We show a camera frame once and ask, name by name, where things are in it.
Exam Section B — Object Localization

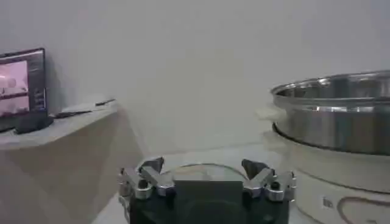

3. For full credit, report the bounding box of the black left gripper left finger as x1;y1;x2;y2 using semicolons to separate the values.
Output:
118;156;176;200

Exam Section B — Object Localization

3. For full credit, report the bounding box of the steel steamer with cream base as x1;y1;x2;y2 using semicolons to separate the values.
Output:
261;70;390;224

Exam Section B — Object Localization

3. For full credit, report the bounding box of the white side desk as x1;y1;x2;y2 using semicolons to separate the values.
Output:
0;100;144;224

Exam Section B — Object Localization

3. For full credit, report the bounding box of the round glass pot lid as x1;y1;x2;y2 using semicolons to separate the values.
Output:
166;163;248;184

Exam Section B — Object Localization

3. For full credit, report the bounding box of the black laptop computer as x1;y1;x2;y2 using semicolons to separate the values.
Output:
0;47;48;133

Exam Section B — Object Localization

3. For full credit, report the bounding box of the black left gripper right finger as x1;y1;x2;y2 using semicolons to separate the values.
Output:
241;158;297;203

